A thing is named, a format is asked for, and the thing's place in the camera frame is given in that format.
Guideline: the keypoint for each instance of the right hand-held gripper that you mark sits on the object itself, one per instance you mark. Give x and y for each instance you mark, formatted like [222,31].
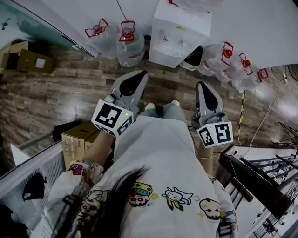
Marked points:
[216,134]

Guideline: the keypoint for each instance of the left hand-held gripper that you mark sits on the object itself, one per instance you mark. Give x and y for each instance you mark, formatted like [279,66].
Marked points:
[107,116]

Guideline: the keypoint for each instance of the white water dispenser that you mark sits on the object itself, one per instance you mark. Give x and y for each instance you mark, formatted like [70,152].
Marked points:
[181,30]

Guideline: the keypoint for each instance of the person's left forearm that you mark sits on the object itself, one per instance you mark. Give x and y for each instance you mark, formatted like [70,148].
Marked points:
[100,148]

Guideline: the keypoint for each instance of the person's right forearm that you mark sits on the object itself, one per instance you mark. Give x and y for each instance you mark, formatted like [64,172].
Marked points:
[206,167]

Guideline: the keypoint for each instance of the person's left beige shoe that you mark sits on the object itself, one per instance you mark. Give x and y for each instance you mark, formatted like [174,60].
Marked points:
[149,107]

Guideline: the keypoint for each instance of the person's beige shoe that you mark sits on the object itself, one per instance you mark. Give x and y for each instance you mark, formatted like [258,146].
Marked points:
[175,102]
[149,107]

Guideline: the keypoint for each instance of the person's left leg blue jeans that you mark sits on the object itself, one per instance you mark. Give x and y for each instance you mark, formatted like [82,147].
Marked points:
[149,113]

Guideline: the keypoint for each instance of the person's leg blue jeans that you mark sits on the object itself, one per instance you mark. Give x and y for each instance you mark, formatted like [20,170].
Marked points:
[173,114]
[149,113]

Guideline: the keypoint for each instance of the person's right beige shoe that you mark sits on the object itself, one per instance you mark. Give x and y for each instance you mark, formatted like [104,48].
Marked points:
[175,102]

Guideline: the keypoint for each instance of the person's right leg blue jeans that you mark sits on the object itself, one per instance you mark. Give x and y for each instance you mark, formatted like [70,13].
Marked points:
[173,114]

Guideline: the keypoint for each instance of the yellow black striped strip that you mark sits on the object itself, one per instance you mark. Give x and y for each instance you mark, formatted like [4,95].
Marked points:
[241,111]

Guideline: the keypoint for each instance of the black trash bin white rim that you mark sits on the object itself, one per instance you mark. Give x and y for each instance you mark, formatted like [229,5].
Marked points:
[193,58]

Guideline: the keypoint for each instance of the person's white cartoon-print shirt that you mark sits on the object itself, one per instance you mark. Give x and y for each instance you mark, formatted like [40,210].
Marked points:
[158,158]

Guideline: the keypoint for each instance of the black bag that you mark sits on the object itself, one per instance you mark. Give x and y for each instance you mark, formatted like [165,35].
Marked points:
[65,130]

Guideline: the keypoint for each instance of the white charger plug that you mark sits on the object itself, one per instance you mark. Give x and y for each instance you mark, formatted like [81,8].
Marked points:
[284,78]

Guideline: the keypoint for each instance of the brown cardboard box white label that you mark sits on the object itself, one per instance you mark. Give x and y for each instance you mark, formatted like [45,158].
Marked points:
[30,62]

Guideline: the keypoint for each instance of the white mesh panel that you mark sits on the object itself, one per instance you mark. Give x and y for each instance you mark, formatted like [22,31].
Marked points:
[51,167]

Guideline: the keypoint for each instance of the glass partition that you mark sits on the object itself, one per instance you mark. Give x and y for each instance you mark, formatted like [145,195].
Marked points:
[35,28]

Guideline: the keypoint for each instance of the open brown cardboard box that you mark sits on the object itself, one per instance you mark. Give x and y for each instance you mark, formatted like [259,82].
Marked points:
[11,53]

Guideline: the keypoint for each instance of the white paper sheet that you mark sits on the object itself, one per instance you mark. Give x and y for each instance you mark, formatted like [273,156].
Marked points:
[19,155]

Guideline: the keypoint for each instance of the small black flat object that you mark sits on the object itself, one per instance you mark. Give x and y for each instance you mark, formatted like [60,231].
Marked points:
[35,188]

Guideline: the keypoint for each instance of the metal hook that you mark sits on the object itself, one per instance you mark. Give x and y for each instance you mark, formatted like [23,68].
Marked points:
[5,24]

